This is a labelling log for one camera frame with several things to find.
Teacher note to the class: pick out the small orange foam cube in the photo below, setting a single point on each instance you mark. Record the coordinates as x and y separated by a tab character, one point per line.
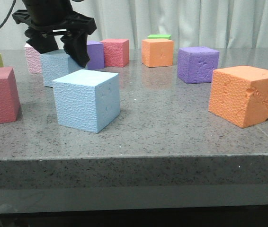
157	52

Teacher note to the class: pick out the light blue foam cube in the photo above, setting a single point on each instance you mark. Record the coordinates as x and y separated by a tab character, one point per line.
87	100
57	64

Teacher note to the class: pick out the green foam cube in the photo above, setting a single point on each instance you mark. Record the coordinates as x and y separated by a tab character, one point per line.
159	36

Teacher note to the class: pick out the large orange foam cube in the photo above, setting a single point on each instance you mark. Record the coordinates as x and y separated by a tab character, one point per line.
240	95

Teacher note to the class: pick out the pink foam cube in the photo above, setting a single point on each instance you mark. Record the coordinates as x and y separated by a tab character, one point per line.
33	60

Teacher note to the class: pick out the dark red foam cube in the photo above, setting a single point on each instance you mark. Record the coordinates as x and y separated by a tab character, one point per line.
116	52

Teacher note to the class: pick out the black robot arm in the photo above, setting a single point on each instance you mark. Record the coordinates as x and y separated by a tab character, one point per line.
58	8

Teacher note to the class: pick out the purple foam cube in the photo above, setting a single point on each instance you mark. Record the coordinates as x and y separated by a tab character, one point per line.
196	64
95	51

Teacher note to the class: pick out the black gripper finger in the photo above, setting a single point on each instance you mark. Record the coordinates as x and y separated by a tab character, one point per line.
75	44
40	43

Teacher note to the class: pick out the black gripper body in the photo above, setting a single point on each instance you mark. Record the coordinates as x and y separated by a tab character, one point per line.
45	25

